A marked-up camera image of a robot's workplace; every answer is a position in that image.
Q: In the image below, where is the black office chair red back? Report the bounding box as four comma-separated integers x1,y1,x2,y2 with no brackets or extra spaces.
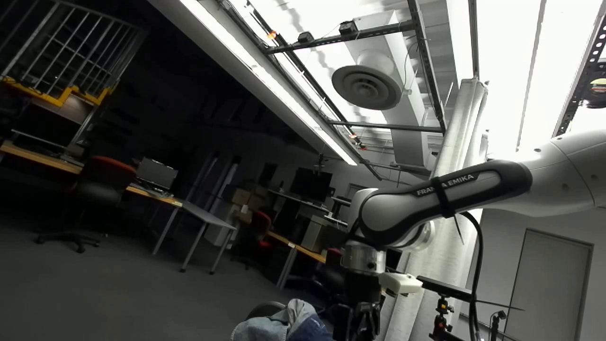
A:
34,155,136,253

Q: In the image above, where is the white wire grid panel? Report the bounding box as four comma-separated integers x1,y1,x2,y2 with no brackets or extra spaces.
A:
0,0,143,102

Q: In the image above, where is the blue denim jacket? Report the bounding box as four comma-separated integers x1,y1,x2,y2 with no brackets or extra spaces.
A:
231,297,333,341

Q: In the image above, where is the long ceiling light fixture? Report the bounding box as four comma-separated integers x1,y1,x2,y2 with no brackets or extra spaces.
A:
179,0,356,164

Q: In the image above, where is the round ceiling air vent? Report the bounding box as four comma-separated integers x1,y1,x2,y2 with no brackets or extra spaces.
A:
331,64,401,109

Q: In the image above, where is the grey door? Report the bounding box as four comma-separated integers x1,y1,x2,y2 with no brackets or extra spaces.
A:
505,228,592,341

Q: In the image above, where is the black computer monitor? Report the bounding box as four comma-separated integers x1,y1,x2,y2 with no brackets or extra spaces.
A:
289,168,331,202

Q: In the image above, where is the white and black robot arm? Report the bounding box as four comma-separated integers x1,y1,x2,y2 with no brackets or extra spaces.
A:
350,128,606,249

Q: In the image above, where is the wooden top desk left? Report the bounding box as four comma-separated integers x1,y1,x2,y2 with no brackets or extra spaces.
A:
0,139,183,208

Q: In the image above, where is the grey folding table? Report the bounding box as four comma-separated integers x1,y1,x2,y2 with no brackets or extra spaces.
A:
151,200,236,274

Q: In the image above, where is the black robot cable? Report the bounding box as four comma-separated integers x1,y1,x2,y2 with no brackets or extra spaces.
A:
458,209,486,341

